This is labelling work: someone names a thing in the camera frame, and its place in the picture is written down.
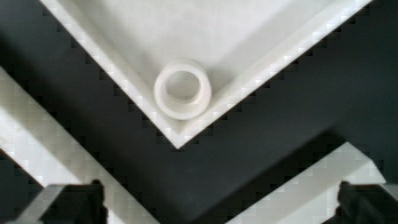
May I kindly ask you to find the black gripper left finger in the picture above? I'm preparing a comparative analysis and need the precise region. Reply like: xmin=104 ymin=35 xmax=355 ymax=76
xmin=15 ymin=179 xmax=109 ymax=224

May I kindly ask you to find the white L-shaped obstacle fence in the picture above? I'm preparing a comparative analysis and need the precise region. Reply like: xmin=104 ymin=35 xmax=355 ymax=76
xmin=0 ymin=68 xmax=385 ymax=224

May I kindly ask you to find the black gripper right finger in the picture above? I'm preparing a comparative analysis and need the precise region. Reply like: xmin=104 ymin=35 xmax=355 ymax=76
xmin=328 ymin=181 xmax=398 ymax=224

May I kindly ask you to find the white square tabletop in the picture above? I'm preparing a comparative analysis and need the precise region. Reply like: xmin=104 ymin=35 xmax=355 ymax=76
xmin=38 ymin=0 xmax=371 ymax=146

